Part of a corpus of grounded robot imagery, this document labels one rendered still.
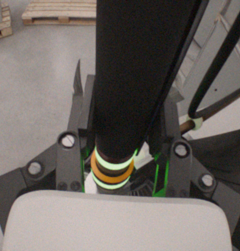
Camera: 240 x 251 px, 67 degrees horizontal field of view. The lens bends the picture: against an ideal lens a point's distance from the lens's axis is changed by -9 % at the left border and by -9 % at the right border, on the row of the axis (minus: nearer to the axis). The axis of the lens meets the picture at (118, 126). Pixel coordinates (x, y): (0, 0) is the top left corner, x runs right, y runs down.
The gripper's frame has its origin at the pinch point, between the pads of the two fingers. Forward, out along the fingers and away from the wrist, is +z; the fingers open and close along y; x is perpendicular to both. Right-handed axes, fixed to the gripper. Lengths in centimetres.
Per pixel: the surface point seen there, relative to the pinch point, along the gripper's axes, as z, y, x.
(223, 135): 6.9, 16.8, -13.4
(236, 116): 19.7, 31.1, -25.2
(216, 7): 224, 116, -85
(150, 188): 2.5, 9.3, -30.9
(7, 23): 220, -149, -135
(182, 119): 24.7, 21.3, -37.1
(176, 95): 30.9, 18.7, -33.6
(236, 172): -0.8, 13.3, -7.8
